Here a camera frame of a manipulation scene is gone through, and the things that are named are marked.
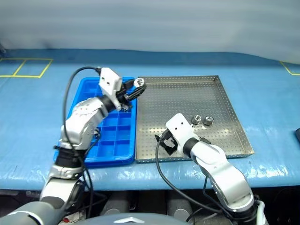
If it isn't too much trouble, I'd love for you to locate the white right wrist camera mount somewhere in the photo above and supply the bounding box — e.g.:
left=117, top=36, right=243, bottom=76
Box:
left=165, top=113, right=200, bottom=157

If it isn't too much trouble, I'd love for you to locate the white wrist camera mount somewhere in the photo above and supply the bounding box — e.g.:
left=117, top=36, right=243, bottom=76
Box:
left=165, top=113, right=200, bottom=157
left=98, top=67, right=123, bottom=111

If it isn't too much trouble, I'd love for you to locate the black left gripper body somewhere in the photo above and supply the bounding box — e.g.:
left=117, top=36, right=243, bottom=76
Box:
left=117, top=79, right=135, bottom=109

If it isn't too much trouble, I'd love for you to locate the blue compartment tray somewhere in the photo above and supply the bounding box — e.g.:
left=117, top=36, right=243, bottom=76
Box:
left=53, top=76, right=138, bottom=168

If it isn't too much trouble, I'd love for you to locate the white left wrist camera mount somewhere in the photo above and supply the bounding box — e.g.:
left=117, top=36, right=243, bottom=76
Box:
left=98, top=67, right=123, bottom=111

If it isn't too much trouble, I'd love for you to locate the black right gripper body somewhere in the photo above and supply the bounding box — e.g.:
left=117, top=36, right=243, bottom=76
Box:
left=161, top=129, right=180, bottom=153

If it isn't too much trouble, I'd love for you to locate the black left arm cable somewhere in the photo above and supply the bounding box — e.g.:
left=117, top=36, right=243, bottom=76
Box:
left=62, top=66, right=104, bottom=218

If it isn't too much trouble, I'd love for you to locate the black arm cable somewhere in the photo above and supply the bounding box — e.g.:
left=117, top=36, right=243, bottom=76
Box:
left=155, top=138, right=225, bottom=215
left=62, top=66, right=104, bottom=218

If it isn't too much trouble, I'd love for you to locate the dark rounded cylinder shape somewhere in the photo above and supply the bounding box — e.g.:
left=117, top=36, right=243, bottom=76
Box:
left=100, top=191, right=131, bottom=214
left=166, top=191, right=195, bottom=222

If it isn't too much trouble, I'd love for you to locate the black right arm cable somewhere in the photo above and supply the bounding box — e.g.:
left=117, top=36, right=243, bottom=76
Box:
left=155, top=138, right=225, bottom=215

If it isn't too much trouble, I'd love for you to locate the yellow tape corner marking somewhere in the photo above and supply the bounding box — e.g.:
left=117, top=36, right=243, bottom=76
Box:
left=279, top=61, right=300, bottom=76

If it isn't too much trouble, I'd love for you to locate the perforated steel tray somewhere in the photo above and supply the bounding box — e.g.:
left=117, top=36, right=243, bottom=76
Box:
left=134, top=75, right=255, bottom=164

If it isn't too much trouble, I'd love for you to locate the yellow tape double rectangle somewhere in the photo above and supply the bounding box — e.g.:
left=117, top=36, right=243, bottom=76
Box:
left=0, top=58, right=54, bottom=78

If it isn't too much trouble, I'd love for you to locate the grey robot torso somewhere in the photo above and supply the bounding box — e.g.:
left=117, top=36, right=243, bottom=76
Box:
left=0, top=201, right=190, bottom=225

